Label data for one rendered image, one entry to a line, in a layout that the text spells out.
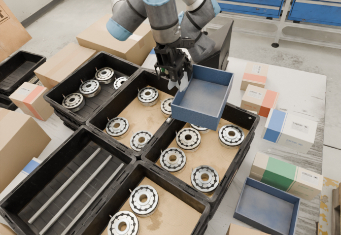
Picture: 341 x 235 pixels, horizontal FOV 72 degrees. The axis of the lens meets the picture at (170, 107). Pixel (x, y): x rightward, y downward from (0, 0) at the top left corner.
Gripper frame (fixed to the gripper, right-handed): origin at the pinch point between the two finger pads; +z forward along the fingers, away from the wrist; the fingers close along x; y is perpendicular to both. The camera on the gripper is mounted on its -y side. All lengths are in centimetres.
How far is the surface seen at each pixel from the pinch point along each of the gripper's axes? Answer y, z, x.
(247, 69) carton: -56, 37, 9
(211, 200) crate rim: 25.5, 21.5, 17.3
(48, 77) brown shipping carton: -4, 17, -86
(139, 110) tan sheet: -3.9, 26.2, -28.9
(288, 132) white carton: -20, 38, 36
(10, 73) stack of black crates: -20, 43, -174
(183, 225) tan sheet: 33.5, 30.6, 9.9
